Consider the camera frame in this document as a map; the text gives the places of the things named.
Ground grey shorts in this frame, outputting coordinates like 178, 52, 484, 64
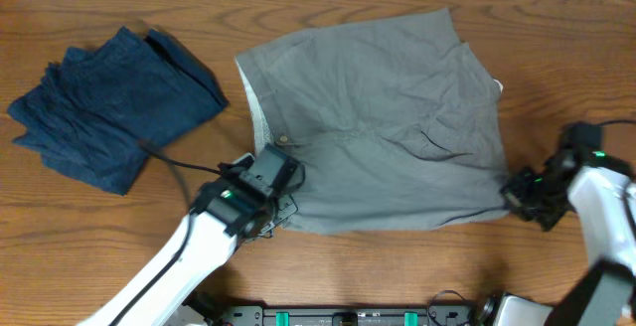
236, 9, 508, 234

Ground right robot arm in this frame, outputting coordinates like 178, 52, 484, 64
492, 148, 635, 326

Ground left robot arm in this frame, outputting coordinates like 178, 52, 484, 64
81, 165, 305, 325

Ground folded dark blue garment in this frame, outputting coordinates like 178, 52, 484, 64
8, 27, 229, 195

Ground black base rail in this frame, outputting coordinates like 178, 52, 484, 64
188, 292, 553, 326

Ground small black looped cable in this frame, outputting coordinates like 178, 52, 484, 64
425, 289, 471, 326

